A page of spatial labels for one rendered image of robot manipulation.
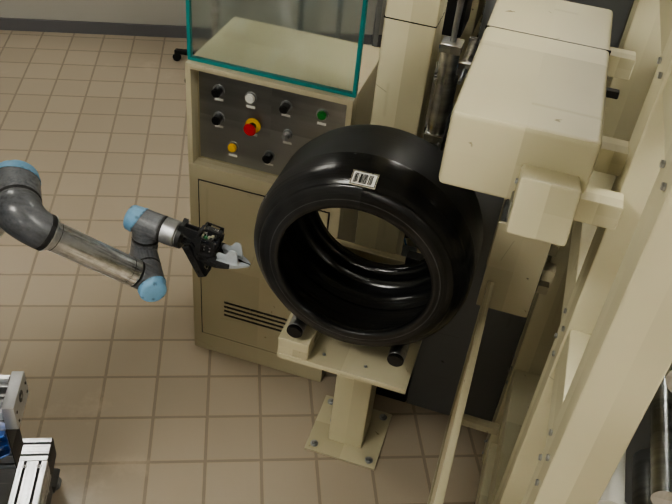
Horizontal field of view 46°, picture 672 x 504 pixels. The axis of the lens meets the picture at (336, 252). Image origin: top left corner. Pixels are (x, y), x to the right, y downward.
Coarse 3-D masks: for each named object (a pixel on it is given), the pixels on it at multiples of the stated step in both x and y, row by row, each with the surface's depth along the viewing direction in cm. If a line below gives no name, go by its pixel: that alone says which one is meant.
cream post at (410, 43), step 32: (416, 0) 187; (384, 32) 194; (416, 32) 192; (384, 64) 199; (416, 64) 197; (384, 96) 205; (416, 96) 202; (416, 128) 208; (384, 224) 229; (352, 384) 274; (352, 416) 284
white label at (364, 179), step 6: (354, 174) 178; (360, 174) 178; (366, 174) 178; (372, 174) 178; (354, 180) 177; (360, 180) 177; (366, 180) 177; (372, 180) 177; (366, 186) 176; (372, 186) 176
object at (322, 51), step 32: (192, 0) 236; (224, 0) 233; (256, 0) 230; (288, 0) 227; (320, 0) 224; (352, 0) 222; (192, 32) 243; (224, 32) 240; (256, 32) 236; (288, 32) 233; (320, 32) 230; (352, 32) 227; (224, 64) 246; (256, 64) 243; (288, 64) 240; (320, 64) 236; (352, 64) 233; (352, 96) 239
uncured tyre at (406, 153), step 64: (384, 128) 192; (320, 192) 181; (384, 192) 177; (448, 192) 184; (256, 256) 204; (320, 256) 226; (448, 256) 182; (320, 320) 205; (384, 320) 217; (448, 320) 196
